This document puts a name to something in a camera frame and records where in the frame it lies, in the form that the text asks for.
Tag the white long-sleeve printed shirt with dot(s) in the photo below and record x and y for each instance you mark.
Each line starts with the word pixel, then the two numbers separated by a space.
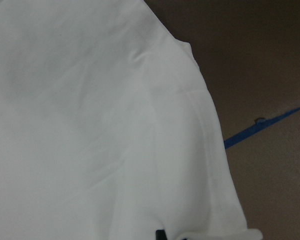
pixel 107 129

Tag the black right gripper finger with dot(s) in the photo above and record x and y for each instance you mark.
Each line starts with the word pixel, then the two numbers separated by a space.
pixel 160 232

